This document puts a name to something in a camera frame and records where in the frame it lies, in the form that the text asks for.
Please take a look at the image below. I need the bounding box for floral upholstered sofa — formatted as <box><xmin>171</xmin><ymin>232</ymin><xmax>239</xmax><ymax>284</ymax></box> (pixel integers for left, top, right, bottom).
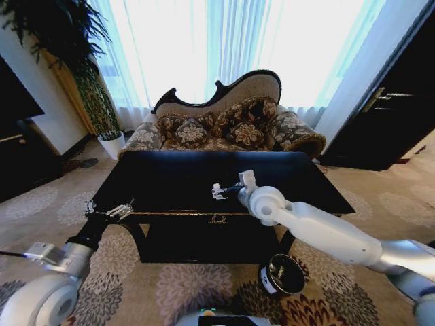
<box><xmin>118</xmin><ymin>69</ymin><xmax>327</xmax><ymax>160</ymax></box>

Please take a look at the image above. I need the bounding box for dark wooden door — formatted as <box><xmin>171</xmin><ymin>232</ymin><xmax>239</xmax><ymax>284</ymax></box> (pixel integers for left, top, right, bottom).
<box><xmin>319</xmin><ymin>6</ymin><xmax>435</xmax><ymax>173</ymax></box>

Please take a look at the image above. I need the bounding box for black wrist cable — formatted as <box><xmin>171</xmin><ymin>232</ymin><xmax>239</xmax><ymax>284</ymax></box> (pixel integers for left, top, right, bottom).
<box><xmin>0</xmin><ymin>250</ymin><xmax>33</xmax><ymax>259</ymax></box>

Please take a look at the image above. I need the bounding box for leaf-patterned drape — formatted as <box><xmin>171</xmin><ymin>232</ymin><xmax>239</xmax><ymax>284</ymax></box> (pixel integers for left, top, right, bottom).
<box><xmin>73</xmin><ymin>56</ymin><xmax>122</xmax><ymax>142</ymax></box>

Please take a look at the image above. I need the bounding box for large dark floral cushion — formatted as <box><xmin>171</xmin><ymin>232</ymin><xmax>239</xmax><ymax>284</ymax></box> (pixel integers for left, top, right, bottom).
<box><xmin>214</xmin><ymin>96</ymin><xmax>279</xmax><ymax>137</ymax></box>

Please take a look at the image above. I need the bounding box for metal door handle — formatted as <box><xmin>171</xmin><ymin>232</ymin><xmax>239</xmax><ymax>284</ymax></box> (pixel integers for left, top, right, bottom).
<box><xmin>362</xmin><ymin>87</ymin><xmax>414</xmax><ymax>113</ymax></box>

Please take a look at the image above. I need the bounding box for round black trash bin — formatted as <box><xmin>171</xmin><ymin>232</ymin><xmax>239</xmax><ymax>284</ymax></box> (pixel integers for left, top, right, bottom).
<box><xmin>259</xmin><ymin>253</ymin><xmax>306</xmax><ymax>300</ymax></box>

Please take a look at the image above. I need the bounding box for sheer white curtain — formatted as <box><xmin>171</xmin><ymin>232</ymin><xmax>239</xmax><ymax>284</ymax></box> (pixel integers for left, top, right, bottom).
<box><xmin>86</xmin><ymin>0</ymin><xmax>388</xmax><ymax>135</ymax></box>

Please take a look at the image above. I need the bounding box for small floral cushion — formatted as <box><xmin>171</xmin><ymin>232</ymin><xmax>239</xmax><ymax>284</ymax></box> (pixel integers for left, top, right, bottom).
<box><xmin>175</xmin><ymin>119</ymin><xmax>209</xmax><ymax>149</ymax></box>
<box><xmin>225</xmin><ymin>121</ymin><xmax>266</xmax><ymax>149</ymax></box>

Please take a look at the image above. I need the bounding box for black television screen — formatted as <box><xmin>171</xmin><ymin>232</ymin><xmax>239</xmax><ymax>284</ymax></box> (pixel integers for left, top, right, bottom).
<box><xmin>0</xmin><ymin>56</ymin><xmax>46</xmax><ymax>137</ymax></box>

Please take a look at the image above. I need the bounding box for white plant pot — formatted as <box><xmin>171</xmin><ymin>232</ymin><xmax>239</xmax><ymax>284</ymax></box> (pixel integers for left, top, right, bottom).
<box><xmin>97</xmin><ymin>131</ymin><xmax>126</xmax><ymax>160</ymax></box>

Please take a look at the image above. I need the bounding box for dark wooden cabinet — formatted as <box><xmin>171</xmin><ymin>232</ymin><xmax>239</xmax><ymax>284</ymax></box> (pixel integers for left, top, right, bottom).
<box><xmin>0</xmin><ymin>117</ymin><xmax>65</xmax><ymax>204</ymax></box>

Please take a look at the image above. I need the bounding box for black wooden coffee table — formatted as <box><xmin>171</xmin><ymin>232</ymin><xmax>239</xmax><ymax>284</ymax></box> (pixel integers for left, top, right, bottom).
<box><xmin>73</xmin><ymin>150</ymin><xmax>356</xmax><ymax>265</ymax></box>

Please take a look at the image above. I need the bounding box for tall green potted plant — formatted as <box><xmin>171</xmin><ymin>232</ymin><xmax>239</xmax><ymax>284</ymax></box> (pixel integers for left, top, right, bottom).
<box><xmin>0</xmin><ymin>0</ymin><xmax>113</xmax><ymax>99</ymax></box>

